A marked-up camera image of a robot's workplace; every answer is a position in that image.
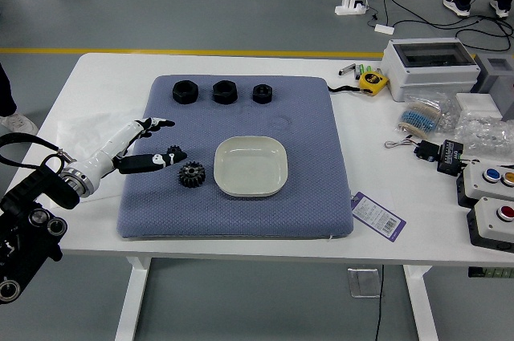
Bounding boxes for black hanging cable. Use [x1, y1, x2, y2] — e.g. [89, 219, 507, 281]
[373, 264, 386, 341]

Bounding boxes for black electronic module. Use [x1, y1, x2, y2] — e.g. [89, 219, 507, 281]
[436, 139, 467, 176]

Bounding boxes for silver floor plate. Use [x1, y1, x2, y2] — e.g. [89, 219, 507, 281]
[347, 267, 381, 298]

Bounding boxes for big black gear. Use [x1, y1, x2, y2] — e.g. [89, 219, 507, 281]
[177, 160, 208, 189]

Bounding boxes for grey square housing block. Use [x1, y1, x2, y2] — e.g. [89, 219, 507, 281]
[471, 53, 514, 121]

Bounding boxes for clear bubble wrap bag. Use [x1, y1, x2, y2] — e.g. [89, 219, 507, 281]
[455, 112, 514, 156]

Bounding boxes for yellow tape measure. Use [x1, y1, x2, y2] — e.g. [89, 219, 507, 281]
[358, 71, 390, 95]

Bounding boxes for large black hex nut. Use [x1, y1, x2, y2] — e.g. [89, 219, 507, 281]
[171, 79, 198, 105]
[211, 79, 238, 105]

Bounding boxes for clear plastic parts bag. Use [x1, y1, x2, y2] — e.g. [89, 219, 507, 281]
[403, 90, 459, 133]

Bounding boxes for purple label tag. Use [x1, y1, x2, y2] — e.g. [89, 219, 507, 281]
[349, 190, 406, 244]

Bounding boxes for white table leg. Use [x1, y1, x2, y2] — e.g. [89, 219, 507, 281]
[114, 254, 153, 341]
[403, 264, 439, 341]

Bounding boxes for grey enclosure box clear lid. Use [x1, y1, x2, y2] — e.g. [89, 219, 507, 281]
[380, 38, 482, 103]

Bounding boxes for flat white box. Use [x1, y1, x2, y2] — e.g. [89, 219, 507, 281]
[455, 92, 504, 120]

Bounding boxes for white power strip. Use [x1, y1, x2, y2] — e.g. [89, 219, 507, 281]
[334, 0, 369, 17]

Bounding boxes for black tape measure strap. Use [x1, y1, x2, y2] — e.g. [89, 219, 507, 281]
[327, 84, 373, 95]

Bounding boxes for blue-grey cushion mat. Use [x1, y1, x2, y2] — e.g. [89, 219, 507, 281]
[116, 74, 355, 241]

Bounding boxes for black floor cables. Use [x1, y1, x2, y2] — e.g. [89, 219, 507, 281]
[367, 0, 514, 53]

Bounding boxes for black module with wires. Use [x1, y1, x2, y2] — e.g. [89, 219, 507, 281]
[384, 136, 441, 164]

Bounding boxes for small black hex nut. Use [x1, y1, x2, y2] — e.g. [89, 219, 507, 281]
[251, 83, 274, 105]

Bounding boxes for blue yellow button box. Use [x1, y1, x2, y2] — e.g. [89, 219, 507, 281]
[455, 160, 514, 209]

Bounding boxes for blue resistor tape roll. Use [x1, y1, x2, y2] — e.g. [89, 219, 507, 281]
[397, 102, 443, 140]

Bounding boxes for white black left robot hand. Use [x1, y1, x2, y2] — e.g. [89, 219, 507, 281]
[80, 117, 189, 193]

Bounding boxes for white square dish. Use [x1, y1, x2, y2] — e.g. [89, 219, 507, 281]
[213, 136, 289, 198]

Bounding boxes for red button box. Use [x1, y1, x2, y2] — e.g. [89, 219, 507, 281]
[466, 196, 514, 254]

